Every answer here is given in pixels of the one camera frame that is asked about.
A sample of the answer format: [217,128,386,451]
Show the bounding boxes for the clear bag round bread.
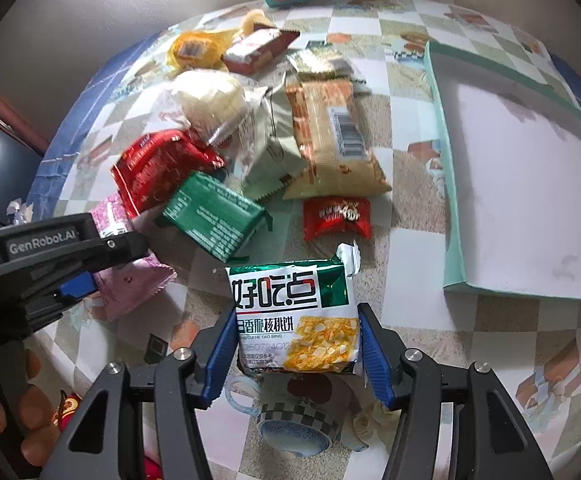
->
[148,70,270,146]

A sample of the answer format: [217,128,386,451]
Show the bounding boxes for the yellow jelly cup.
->
[240,9,276,38]

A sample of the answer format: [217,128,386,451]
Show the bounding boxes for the pale beige snack packet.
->
[240,81,308,200]

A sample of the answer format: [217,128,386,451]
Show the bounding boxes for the large red snack packet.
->
[112,129,225,218]

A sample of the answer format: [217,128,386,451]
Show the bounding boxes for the dark green snack packet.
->
[161,171,273,263]

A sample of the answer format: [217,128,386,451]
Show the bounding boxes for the shallow teal white tray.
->
[424,42,581,301]

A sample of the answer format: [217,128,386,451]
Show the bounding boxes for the green white walnut cookie packet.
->
[226,244,361,373]

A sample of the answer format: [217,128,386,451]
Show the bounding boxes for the clear green round cracker packet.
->
[287,46,367,89]

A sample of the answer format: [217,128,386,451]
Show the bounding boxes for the pink snack packet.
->
[91,193,176,321]

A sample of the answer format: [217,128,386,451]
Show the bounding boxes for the orange beige cracker packet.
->
[283,79,391,200]

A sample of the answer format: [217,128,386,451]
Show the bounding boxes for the brown red milk biscuit packet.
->
[221,27,300,76]

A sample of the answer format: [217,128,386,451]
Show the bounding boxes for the person's left hand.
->
[0,341,59,479]

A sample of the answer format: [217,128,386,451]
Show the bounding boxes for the yellow wrapped snack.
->
[167,29,236,70]

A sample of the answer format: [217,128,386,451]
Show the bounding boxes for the small red candy wrapper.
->
[303,196,372,242]

